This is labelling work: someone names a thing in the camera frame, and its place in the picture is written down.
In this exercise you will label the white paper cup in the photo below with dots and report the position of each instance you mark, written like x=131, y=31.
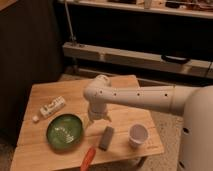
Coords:
x=138, y=134

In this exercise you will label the green ceramic bowl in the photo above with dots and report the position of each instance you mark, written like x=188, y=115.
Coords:
x=64, y=132

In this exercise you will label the wooden table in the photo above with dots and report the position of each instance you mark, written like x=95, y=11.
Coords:
x=34, y=154

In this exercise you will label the black handle on shelf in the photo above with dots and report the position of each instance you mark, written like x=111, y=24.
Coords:
x=174, y=59

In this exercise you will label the small white cube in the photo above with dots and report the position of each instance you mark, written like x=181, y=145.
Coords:
x=35, y=119

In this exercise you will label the upper wooden shelf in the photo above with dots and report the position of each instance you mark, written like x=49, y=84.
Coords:
x=157, y=6

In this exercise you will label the grey rectangular block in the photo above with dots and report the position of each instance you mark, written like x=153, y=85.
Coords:
x=106, y=138

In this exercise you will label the long wooden bench shelf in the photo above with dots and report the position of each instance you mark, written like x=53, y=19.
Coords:
x=194, y=67

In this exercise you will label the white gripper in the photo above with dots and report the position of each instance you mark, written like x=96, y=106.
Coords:
x=97, y=111

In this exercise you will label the metal stand pole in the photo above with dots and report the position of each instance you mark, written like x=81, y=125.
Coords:
x=72, y=36

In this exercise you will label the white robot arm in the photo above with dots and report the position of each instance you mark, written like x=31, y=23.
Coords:
x=195, y=104

